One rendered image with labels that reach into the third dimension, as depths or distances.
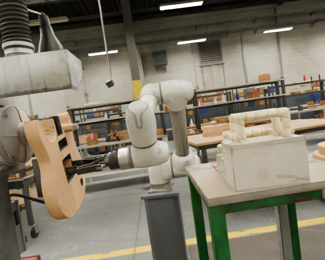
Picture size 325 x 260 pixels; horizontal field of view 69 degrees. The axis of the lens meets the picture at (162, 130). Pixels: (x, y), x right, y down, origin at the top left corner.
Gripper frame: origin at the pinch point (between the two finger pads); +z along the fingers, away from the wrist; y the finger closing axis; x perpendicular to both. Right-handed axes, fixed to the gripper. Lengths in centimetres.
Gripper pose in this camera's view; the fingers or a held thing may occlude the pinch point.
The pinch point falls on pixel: (69, 167)
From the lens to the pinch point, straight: 105.2
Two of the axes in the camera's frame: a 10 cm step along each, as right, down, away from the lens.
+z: -9.9, 1.6, -0.4
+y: -0.8, -2.1, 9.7
